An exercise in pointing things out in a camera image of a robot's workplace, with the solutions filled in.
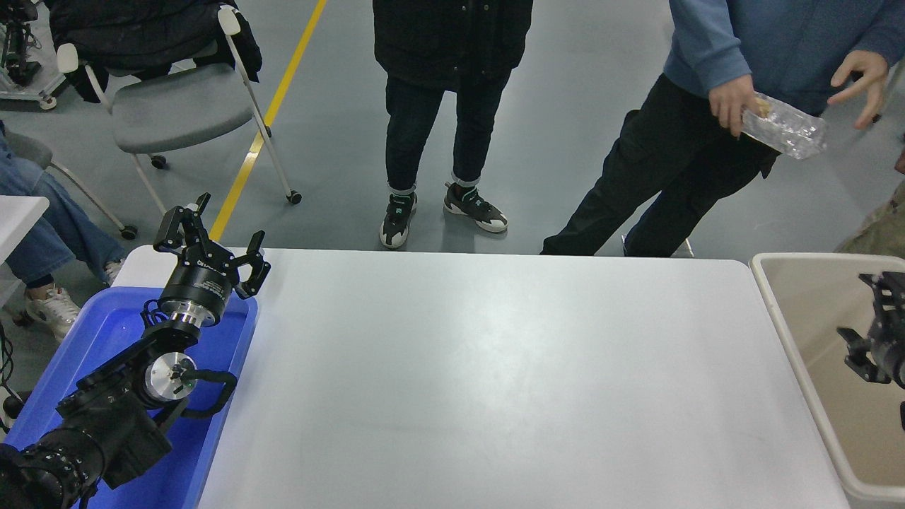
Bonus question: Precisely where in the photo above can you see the silver foil bag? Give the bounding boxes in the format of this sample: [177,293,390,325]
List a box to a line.
[741,92,828,160]

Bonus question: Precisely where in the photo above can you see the large pale bin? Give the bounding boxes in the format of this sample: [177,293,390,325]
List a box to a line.
[749,252,905,504]

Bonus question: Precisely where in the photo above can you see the small white table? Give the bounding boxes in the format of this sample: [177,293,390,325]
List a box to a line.
[0,196,50,266]

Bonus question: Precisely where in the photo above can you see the grey chair with white frame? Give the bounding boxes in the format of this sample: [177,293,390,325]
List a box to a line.
[6,131,139,241]
[57,6,303,216]

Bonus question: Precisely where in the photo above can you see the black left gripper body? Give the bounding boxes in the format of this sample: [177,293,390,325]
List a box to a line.
[161,256,235,319]

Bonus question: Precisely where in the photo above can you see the person's right hand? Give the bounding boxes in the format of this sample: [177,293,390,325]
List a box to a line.
[708,74,757,139]

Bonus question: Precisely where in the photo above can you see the black jacket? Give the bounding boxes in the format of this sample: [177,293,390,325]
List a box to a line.
[46,0,264,103]

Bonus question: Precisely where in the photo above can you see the black equipment stand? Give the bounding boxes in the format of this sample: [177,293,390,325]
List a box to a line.
[0,0,57,110]

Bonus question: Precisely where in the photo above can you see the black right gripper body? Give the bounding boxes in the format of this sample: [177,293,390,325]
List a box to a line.
[884,336,905,390]

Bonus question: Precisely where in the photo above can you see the person's left hand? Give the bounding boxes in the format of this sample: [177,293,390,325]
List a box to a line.
[827,49,890,130]

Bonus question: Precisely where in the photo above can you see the person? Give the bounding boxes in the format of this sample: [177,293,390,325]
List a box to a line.
[373,0,535,250]
[836,145,905,257]
[0,120,128,344]
[541,0,905,257]

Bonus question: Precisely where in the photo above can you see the blue plastic tray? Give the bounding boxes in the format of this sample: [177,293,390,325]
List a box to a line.
[4,286,259,509]

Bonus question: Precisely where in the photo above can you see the black floor cable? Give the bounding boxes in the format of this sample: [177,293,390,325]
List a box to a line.
[0,322,29,425]

